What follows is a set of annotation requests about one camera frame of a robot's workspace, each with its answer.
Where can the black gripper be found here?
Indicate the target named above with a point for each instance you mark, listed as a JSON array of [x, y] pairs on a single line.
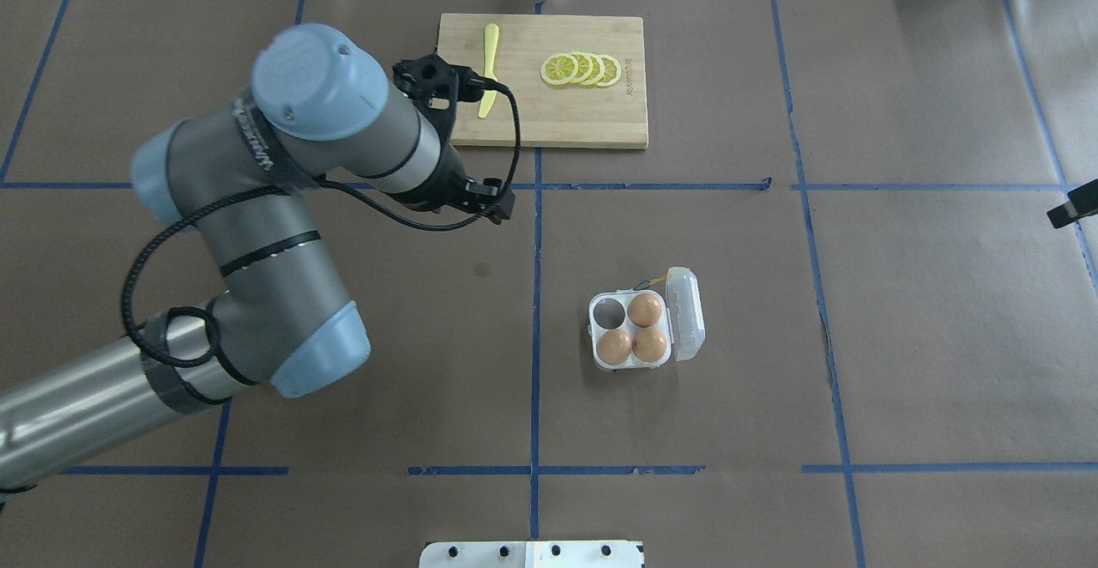
[[445, 180]]

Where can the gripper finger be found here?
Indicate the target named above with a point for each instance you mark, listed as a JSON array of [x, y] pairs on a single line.
[[1081, 202]]

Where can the brown egg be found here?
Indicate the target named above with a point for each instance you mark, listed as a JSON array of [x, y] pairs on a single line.
[[650, 345], [614, 347], [646, 309]]

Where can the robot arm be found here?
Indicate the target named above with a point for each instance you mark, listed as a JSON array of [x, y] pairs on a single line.
[[318, 114]]

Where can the clear plastic egg box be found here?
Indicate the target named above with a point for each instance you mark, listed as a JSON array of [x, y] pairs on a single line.
[[682, 321]]

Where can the wooden cutting board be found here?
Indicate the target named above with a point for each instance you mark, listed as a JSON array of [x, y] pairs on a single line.
[[570, 116]]

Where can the lemon slice front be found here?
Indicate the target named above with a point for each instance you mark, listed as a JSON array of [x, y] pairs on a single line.
[[559, 70]]

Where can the lemon slice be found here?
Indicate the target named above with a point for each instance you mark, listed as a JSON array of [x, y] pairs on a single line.
[[585, 67], [559, 70], [595, 71], [610, 72]]

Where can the yellow plastic knife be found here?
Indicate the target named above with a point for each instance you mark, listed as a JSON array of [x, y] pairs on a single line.
[[490, 50]]

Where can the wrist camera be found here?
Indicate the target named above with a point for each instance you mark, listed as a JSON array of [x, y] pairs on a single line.
[[433, 85]]

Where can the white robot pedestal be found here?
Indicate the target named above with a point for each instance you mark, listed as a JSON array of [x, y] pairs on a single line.
[[566, 553]]

